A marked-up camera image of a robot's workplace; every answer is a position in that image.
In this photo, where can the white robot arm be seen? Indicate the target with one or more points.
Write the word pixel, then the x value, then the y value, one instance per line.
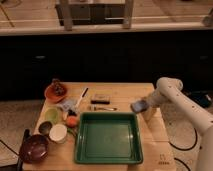
pixel 170 89

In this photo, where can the orange plate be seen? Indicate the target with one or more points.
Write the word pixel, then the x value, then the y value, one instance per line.
pixel 50 95

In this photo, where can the white black-tipped marker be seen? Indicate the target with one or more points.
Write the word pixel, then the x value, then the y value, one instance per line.
pixel 81 97

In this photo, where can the green plastic tray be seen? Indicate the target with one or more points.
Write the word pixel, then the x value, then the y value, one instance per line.
pixel 108 138

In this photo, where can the clear plastic bag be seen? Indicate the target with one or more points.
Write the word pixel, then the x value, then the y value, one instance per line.
pixel 67 104

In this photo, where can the dark red bowl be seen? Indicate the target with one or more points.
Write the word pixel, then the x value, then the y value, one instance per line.
pixel 35 149

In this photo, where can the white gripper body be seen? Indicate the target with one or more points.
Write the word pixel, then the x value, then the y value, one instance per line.
pixel 153 100

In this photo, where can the silver metal utensil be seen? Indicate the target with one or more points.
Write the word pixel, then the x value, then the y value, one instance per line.
pixel 95 108

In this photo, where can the blue sponge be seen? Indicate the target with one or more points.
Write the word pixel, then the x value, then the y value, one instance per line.
pixel 139 106

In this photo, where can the brown pine cone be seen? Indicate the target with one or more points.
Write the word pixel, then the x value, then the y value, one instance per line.
pixel 57 87

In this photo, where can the small dark green bowl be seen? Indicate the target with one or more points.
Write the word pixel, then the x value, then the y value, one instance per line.
pixel 45 127

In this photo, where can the black brown eraser block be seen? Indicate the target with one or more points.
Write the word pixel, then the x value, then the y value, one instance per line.
pixel 100 99

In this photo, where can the orange carrot toy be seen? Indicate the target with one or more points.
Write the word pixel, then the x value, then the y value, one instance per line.
pixel 71 121

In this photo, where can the white cup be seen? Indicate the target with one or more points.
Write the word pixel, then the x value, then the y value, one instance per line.
pixel 58 133

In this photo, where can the black spatula handle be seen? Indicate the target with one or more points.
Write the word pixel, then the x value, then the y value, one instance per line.
pixel 20 158

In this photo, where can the wooden shelf frame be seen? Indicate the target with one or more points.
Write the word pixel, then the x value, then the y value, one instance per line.
pixel 94 12

